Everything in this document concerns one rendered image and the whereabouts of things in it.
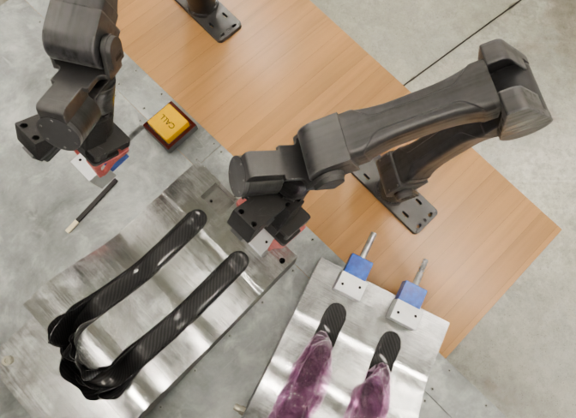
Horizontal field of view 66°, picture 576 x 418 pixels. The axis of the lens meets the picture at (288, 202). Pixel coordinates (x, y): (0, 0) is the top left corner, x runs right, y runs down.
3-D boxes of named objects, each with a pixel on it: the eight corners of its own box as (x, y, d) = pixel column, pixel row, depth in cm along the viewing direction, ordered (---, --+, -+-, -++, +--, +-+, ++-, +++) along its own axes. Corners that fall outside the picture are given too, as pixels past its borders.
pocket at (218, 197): (220, 185, 86) (219, 179, 82) (240, 204, 85) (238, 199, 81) (203, 201, 85) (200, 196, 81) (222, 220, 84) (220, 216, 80)
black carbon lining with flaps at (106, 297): (197, 206, 83) (188, 192, 74) (258, 266, 80) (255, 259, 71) (46, 346, 76) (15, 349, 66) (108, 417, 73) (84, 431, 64)
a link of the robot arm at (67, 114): (99, 158, 59) (75, 84, 49) (36, 143, 59) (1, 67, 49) (134, 103, 66) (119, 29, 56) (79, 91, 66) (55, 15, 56)
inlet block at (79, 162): (137, 122, 83) (128, 110, 77) (155, 140, 82) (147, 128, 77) (83, 170, 80) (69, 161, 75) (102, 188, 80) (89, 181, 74)
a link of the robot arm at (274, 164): (236, 215, 61) (273, 183, 51) (224, 158, 63) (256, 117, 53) (306, 207, 67) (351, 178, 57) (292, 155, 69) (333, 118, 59)
